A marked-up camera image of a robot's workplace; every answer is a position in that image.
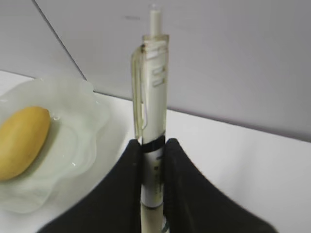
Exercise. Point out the yellow mango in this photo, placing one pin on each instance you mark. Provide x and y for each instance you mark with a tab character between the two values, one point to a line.
22	136

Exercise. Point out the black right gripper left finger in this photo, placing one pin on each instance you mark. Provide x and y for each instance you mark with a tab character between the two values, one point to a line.
113	206

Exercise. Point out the cream white pen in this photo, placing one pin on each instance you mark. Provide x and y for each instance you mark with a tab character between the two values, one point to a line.
149	71

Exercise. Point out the pale green wavy glass plate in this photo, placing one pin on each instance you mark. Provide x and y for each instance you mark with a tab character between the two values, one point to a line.
76	117

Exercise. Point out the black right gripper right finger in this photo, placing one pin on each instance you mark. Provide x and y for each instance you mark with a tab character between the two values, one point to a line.
192	204

